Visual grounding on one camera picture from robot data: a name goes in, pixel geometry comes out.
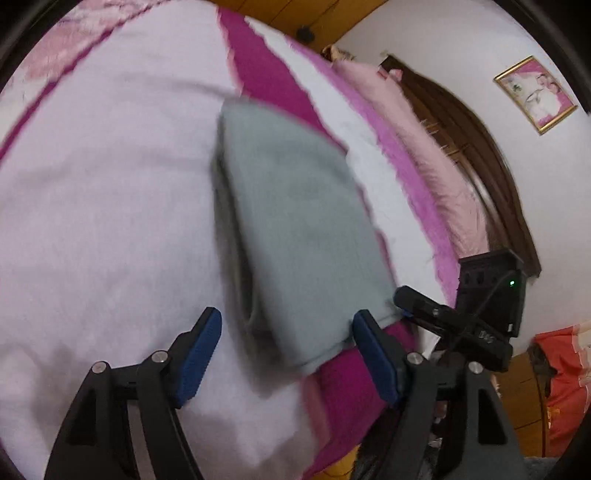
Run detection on fluffy pink pillow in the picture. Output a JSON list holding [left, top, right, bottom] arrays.
[[332, 58, 490, 257]]

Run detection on red printed cloth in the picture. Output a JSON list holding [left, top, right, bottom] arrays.
[[533, 323, 591, 457]]

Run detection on small beige object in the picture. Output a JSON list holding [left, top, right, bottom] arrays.
[[322, 44, 356, 62]]

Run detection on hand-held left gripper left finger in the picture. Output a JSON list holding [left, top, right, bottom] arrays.
[[44, 307, 223, 480]]

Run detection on dark wooden headboard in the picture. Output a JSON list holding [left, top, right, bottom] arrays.
[[379, 54, 542, 278]]

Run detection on grey pants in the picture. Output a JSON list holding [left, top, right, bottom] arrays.
[[210, 97, 402, 377]]

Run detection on gold framed picture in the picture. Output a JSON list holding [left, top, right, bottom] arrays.
[[493, 55, 579, 136]]

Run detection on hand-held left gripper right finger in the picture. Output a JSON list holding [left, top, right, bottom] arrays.
[[352, 310, 529, 480]]

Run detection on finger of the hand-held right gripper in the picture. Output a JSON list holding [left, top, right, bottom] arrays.
[[393, 285, 472, 334]]

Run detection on pink floral bedspread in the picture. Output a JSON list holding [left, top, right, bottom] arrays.
[[0, 0, 462, 480]]

